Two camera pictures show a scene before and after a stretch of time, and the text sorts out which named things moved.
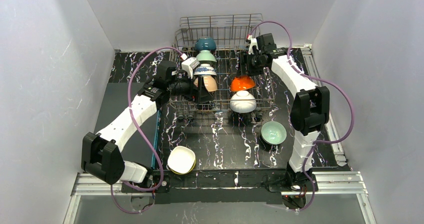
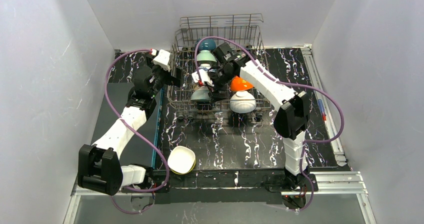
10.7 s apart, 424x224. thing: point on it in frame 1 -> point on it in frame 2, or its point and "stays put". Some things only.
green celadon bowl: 206,55 stays put
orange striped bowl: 241,82 stays put
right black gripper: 251,62 -> 214,84
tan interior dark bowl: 205,43 stays put
